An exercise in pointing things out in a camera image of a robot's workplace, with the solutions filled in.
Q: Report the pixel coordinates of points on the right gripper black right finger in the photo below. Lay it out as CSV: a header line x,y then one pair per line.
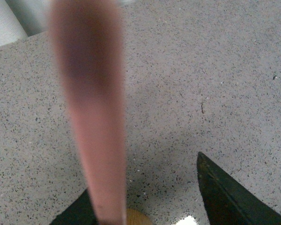
x,y
226,201

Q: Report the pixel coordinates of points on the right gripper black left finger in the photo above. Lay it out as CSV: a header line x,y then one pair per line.
x,y
80,212

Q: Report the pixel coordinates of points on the pink chopstick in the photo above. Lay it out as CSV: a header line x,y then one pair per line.
x,y
87,40

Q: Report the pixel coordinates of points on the wooden chopstick holder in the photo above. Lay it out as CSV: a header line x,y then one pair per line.
x,y
134,217

